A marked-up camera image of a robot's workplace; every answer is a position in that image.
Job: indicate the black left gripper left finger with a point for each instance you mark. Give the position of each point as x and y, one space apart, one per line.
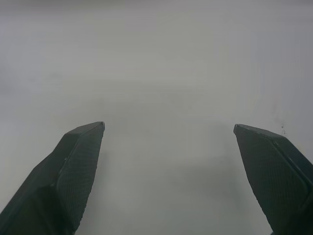
61 181

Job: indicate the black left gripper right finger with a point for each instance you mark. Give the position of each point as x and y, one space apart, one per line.
276 176

